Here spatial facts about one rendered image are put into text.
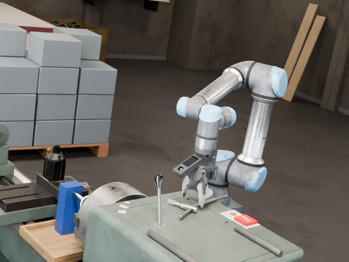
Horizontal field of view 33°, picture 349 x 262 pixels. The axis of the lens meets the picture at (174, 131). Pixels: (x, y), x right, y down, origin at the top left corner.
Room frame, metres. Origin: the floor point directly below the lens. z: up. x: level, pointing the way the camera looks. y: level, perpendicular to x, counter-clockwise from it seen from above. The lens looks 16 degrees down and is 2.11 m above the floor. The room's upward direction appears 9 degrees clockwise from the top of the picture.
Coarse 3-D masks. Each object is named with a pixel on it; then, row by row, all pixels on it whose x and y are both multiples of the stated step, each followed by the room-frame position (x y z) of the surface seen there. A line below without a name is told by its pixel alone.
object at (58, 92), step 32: (0, 32) 5.60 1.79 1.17; (32, 32) 5.70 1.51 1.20; (64, 32) 6.06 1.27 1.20; (0, 64) 5.25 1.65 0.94; (32, 64) 5.47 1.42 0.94; (64, 64) 5.56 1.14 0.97; (96, 64) 5.97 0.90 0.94; (0, 96) 5.22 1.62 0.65; (32, 96) 5.39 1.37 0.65; (64, 96) 5.59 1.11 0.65; (96, 96) 5.79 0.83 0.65; (32, 128) 5.41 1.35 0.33; (64, 128) 5.60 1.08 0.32; (96, 128) 5.81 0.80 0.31
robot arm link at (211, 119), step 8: (200, 112) 2.02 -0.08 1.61; (208, 112) 1.99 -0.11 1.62; (216, 112) 1.99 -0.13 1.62; (200, 120) 2.00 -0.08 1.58; (208, 120) 1.99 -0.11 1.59; (216, 120) 1.99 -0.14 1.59; (224, 120) 2.04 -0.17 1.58; (200, 128) 2.00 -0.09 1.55; (208, 128) 1.99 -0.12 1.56; (216, 128) 2.00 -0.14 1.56; (200, 136) 1.99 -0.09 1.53; (208, 136) 1.99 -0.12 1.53; (216, 136) 2.00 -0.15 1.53
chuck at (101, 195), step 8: (112, 184) 2.14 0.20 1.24; (120, 184) 2.15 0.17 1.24; (96, 192) 2.09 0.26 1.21; (104, 192) 2.08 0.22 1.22; (112, 192) 2.07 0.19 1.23; (88, 200) 2.07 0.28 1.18; (96, 200) 2.05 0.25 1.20; (104, 200) 2.04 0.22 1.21; (80, 208) 2.06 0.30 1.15; (88, 208) 2.04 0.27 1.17; (80, 216) 2.04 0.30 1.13; (80, 224) 2.02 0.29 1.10; (80, 232) 2.02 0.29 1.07; (80, 240) 2.02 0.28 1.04
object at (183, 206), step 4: (168, 200) 1.99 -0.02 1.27; (172, 200) 1.99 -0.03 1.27; (172, 204) 1.98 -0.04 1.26; (176, 204) 1.97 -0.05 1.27; (180, 204) 1.97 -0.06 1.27; (184, 204) 1.96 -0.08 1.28; (188, 204) 1.97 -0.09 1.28; (184, 208) 1.96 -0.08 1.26; (188, 208) 1.95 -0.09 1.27; (192, 208) 1.95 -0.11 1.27; (196, 208) 1.95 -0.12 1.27; (196, 212) 1.95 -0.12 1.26
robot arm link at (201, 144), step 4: (196, 136) 2.02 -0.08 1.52; (196, 140) 2.01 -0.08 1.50; (200, 140) 1.99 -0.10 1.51; (204, 140) 1.99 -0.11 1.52; (208, 140) 1.99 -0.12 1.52; (212, 140) 1.99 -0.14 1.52; (216, 140) 2.01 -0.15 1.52; (196, 144) 2.00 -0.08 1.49; (200, 144) 1.99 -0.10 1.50; (204, 144) 1.99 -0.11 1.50; (208, 144) 1.99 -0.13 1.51; (212, 144) 1.99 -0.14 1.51; (200, 148) 1.99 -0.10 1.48; (204, 148) 1.99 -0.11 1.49; (208, 148) 1.99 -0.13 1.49; (212, 148) 2.00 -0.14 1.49
